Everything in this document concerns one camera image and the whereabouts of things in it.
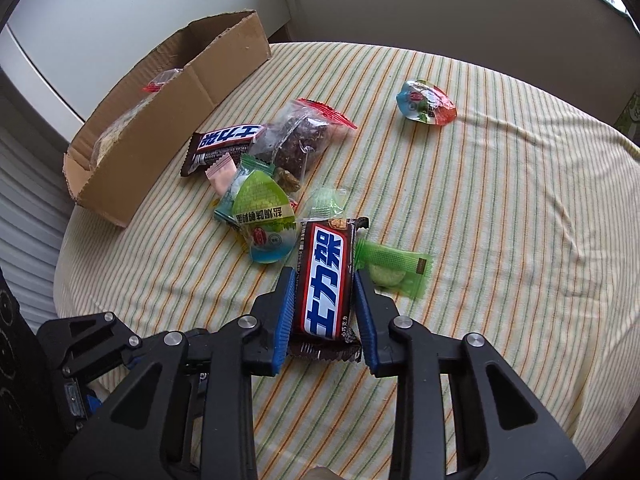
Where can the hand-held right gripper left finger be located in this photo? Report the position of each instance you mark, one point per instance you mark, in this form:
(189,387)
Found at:
(282,320)

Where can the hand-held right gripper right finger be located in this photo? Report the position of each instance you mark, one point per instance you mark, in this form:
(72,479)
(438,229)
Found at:
(365,325)

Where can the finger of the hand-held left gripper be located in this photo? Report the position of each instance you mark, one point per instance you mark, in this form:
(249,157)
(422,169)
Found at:
(117,332)
(92,402)

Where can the chocolate bar brown wrapper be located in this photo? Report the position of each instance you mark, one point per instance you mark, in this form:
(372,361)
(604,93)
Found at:
(325,285)
(220,145)

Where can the clear green candy packet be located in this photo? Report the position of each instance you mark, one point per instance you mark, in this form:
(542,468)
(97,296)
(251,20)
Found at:
(327,202)

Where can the clear brownie packet red edge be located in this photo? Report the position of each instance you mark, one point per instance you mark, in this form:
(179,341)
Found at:
(300,140)

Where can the cardboard box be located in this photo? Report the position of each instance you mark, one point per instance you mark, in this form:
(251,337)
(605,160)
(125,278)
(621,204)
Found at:
(165,125)

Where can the red egg-shaped jelly packet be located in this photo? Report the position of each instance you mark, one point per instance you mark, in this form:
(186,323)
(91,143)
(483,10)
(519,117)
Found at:
(425,105)

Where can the green mesh-print packet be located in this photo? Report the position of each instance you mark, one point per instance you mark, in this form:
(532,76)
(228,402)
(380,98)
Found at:
(395,260)

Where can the green egg-shaped jelly packet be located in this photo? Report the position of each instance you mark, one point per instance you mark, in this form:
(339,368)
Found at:
(262,210)

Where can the small teal packet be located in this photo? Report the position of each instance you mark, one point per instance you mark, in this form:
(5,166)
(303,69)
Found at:
(224,210)

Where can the small brown candy packet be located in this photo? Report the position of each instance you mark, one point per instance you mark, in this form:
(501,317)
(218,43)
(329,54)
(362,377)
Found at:
(287,180)

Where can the grey ribbed panel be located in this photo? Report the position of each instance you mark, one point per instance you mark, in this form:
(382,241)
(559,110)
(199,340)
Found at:
(25,220)

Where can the small pink packet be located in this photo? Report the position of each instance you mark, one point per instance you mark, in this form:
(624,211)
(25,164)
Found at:
(220,175)

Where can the striped tablecloth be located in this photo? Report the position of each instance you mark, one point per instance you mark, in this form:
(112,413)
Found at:
(500,235)

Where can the beige snack packet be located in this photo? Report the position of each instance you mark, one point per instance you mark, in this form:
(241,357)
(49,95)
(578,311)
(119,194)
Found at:
(112,135)

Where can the small clear packet red edge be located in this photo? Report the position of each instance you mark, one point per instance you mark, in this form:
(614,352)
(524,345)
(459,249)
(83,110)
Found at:
(162,80)

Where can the green carton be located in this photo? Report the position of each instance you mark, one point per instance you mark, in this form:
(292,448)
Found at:
(629,120)

